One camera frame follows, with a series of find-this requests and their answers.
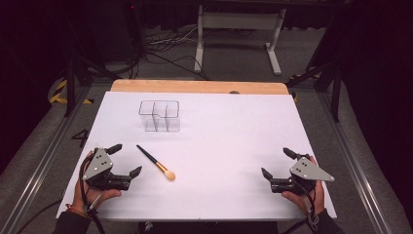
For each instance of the person's right hand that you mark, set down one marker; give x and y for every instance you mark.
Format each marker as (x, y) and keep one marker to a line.
(308, 198)

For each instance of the white metal stand frame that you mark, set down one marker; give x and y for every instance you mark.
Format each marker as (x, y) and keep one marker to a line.
(238, 35)

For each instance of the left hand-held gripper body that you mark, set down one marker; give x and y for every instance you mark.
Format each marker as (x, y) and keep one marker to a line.
(101, 172)

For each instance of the clear acrylic organizer box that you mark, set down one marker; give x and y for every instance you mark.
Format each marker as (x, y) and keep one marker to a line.
(159, 116)

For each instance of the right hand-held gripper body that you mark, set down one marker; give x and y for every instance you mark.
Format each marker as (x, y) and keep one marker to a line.
(300, 177)

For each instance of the person's left hand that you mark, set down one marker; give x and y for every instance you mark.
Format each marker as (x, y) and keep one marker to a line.
(94, 192)

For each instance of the wooden table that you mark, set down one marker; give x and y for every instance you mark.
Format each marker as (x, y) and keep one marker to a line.
(198, 87)

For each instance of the black tripod stand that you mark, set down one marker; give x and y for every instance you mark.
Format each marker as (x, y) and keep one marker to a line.
(324, 78)
(78, 71)

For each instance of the white table cover sheet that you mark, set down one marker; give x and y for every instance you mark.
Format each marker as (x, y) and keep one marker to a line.
(207, 156)

